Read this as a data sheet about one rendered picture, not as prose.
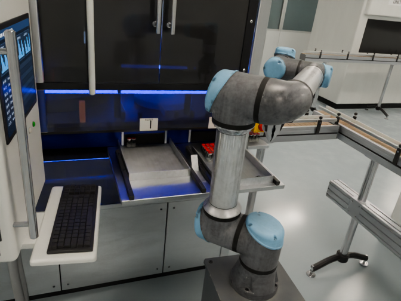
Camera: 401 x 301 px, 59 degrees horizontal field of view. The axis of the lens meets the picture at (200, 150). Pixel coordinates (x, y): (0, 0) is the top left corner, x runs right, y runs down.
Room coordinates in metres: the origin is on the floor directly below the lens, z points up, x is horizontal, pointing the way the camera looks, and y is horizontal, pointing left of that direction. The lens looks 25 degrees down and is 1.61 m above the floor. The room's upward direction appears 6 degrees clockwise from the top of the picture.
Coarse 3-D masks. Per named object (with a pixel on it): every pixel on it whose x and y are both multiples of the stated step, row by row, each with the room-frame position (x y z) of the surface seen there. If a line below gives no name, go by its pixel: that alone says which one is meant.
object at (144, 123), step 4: (140, 120) 1.50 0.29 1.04; (144, 120) 1.51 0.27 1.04; (148, 120) 1.52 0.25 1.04; (152, 120) 1.52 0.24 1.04; (156, 120) 1.53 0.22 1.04; (140, 124) 1.50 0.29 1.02; (144, 124) 1.51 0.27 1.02; (148, 124) 1.52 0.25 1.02; (152, 124) 1.52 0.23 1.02; (156, 124) 1.53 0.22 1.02; (140, 128) 1.50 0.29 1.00; (144, 128) 1.51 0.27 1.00; (148, 128) 1.52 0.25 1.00; (152, 128) 1.52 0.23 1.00; (156, 128) 1.53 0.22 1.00
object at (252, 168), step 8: (248, 152) 1.57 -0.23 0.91; (200, 160) 1.45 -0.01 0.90; (248, 160) 1.55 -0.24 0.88; (256, 160) 1.49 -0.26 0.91; (208, 168) 1.35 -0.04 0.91; (248, 168) 1.46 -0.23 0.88; (256, 168) 1.46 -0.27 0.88; (264, 168) 1.42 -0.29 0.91; (248, 176) 1.38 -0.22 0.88; (264, 176) 1.33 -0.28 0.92; (272, 176) 1.35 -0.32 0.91; (240, 184) 1.29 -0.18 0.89; (248, 184) 1.30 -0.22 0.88; (256, 184) 1.32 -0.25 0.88
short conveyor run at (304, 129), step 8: (296, 120) 1.98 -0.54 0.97; (304, 120) 2.01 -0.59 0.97; (312, 120) 2.03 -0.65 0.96; (320, 120) 2.01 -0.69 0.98; (328, 120) 2.07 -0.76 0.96; (336, 120) 2.09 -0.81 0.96; (288, 128) 1.94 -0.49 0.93; (296, 128) 1.96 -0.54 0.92; (304, 128) 1.98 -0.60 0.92; (312, 128) 2.00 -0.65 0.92; (320, 128) 2.03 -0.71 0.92; (328, 128) 2.05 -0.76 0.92; (336, 128) 2.07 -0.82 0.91; (264, 136) 1.87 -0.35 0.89; (280, 136) 1.92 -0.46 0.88; (288, 136) 1.94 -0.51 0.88; (296, 136) 1.96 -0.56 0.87; (304, 136) 1.99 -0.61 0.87; (312, 136) 2.01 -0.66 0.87; (320, 136) 2.03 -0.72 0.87; (328, 136) 2.05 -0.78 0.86; (336, 136) 2.08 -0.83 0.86
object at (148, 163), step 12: (156, 144) 1.61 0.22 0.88; (168, 144) 1.63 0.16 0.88; (132, 156) 1.45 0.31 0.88; (144, 156) 1.46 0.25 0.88; (156, 156) 1.47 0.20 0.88; (168, 156) 1.49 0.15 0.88; (180, 156) 1.45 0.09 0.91; (132, 168) 1.33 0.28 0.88; (144, 168) 1.34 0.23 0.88; (156, 168) 1.36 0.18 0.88; (168, 168) 1.37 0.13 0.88; (180, 168) 1.38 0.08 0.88; (132, 180) 1.23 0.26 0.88
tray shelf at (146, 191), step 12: (180, 144) 1.65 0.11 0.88; (192, 144) 1.67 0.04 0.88; (120, 180) 1.23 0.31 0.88; (144, 180) 1.25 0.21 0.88; (156, 180) 1.26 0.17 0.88; (168, 180) 1.27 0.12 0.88; (180, 180) 1.28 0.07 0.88; (192, 180) 1.29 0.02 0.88; (120, 192) 1.14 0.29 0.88; (144, 192) 1.16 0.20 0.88; (156, 192) 1.17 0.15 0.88; (168, 192) 1.18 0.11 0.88; (180, 192) 1.19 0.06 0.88; (192, 192) 1.20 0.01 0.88; (240, 192) 1.26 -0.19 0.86; (132, 204) 1.10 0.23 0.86
